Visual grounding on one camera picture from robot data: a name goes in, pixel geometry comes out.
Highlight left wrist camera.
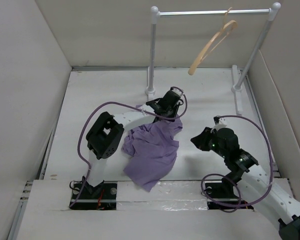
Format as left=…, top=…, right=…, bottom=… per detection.
left=171, top=87, right=184, bottom=98

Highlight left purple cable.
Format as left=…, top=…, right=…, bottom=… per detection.
left=69, top=86, right=189, bottom=207

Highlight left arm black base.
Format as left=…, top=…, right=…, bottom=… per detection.
left=69, top=176, right=118, bottom=211

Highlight white clothes rack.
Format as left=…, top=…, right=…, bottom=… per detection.
left=145, top=2, right=281, bottom=116

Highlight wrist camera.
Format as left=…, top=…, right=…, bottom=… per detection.
left=212, top=116, right=228, bottom=131
left=171, top=87, right=184, bottom=98

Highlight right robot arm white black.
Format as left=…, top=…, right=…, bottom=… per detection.
left=190, top=127, right=300, bottom=240

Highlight purple t shirt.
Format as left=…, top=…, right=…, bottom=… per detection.
left=121, top=118, right=183, bottom=192

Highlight wooden clothes hanger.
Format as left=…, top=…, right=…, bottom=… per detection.
left=187, top=7, right=238, bottom=76

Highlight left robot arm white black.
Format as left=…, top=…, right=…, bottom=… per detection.
left=84, top=87, right=187, bottom=199

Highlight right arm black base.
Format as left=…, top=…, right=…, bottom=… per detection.
left=200, top=174, right=253, bottom=213

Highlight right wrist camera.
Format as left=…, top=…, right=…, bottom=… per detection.
left=212, top=116, right=228, bottom=131

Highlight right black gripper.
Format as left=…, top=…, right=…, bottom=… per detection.
left=189, top=126, right=228, bottom=158

